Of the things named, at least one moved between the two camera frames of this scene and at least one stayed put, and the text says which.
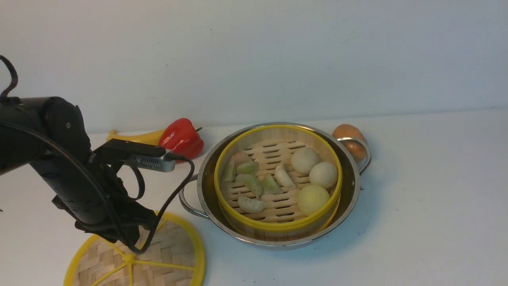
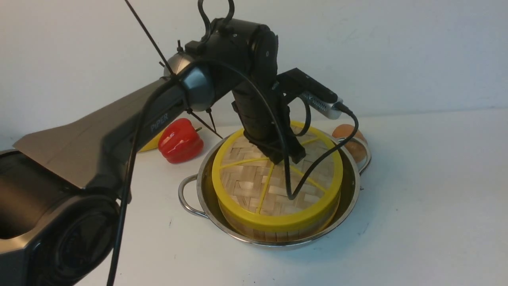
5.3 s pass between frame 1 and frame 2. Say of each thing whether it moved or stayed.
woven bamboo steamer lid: moved
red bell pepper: stayed
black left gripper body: moved
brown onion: stayed
